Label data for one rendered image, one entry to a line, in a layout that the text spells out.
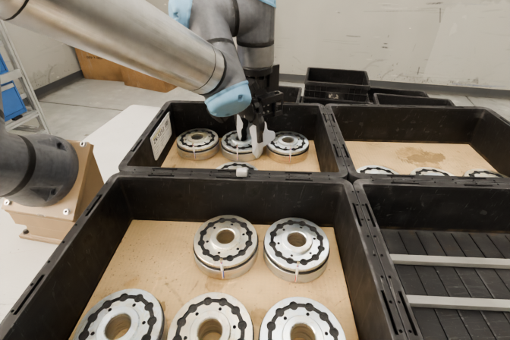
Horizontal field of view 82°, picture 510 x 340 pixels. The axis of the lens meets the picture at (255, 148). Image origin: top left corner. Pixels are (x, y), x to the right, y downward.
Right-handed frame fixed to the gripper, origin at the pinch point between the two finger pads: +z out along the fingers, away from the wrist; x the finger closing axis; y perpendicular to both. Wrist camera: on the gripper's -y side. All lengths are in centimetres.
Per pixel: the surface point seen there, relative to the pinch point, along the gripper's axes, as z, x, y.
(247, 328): -1.1, -33.6, -23.6
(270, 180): -7.9, -19.8, -9.3
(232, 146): -0.9, 1.9, -3.2
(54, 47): 42, 346, -18
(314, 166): 2.0, -12.4, 10.0
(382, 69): 62, 124, 265
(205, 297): -1.1, -27.3, -25.9
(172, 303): 2.1, -23.5, -29.3
